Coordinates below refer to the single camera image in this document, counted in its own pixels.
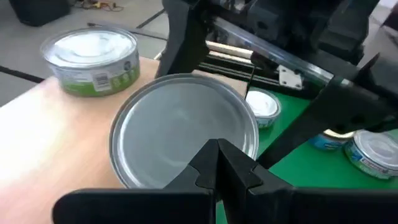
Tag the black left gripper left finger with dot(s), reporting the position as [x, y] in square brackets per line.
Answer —
[155, 205]

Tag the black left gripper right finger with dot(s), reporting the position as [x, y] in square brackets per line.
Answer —
[280, 205]

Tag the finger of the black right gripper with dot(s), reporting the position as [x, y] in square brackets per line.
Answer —
[186, 40]
[335, 109]

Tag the gold-top can red-blue label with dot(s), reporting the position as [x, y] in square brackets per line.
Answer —
[264, 105]
[323, 143]

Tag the silver-top can green-white label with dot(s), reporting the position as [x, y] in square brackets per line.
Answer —
[90, 62]
[174, 130]
[373, 152]

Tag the wooden shelf with black legs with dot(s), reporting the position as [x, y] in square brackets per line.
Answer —
[46, 140]

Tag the green table mat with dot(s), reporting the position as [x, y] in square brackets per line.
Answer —
[311, 171]

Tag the small white mounting plate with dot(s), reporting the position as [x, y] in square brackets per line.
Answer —
[290, 77]

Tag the black box on floor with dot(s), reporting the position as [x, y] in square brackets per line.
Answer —
[37, 12]

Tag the black metal rig frame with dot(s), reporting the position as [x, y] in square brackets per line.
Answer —
[236, 70]

